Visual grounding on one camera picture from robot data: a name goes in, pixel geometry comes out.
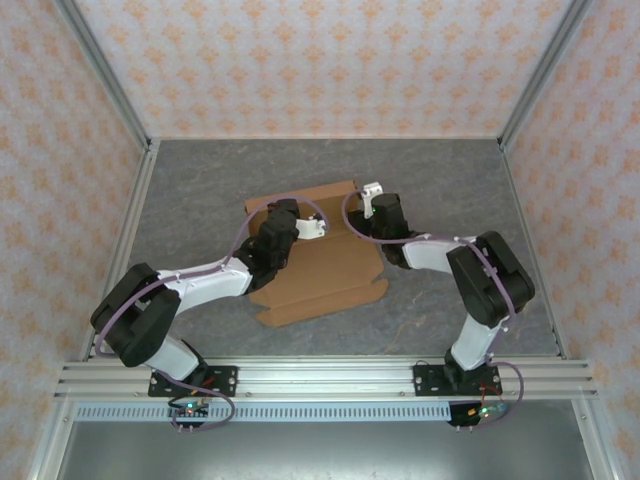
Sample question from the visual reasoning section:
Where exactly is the aluminium cross rail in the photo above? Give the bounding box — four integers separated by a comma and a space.
53, 357, 600, 401

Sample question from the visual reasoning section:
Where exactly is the aluminium lower frame bar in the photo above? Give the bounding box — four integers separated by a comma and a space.
24, 399, 76, 480
572, 399, 616, 480

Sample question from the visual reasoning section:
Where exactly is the aluminium table side rail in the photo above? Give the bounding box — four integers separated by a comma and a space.
79, 139, 161, 361
497, 139, 571, 361

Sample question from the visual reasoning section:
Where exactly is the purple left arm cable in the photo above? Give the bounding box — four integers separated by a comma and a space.
94, 197, 331, 432

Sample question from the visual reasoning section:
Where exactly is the brown cardboard box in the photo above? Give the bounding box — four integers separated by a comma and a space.
243, 179, 390, 329

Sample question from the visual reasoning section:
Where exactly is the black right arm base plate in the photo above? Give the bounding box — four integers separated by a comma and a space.
413, 363, 503, 399

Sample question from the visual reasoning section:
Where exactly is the grey metal sheet panel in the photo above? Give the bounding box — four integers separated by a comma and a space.
54, 419, 596, 480

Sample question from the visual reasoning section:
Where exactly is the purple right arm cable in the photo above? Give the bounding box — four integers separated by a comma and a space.
339, 189, 526, 431

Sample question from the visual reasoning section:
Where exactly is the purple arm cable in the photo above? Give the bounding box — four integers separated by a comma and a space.
339, 189, 526, 431
94, 197, 331, 432

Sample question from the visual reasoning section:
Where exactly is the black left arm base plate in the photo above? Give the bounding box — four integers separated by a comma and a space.
148, 364, 239, 399

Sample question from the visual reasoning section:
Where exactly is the aluminium frame post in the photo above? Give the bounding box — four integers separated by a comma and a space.
497, 0, 596, 151
54, 0, 154, 151

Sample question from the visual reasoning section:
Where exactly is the grey slotted cable duct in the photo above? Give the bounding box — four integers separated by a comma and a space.
74, 403, 454, 424

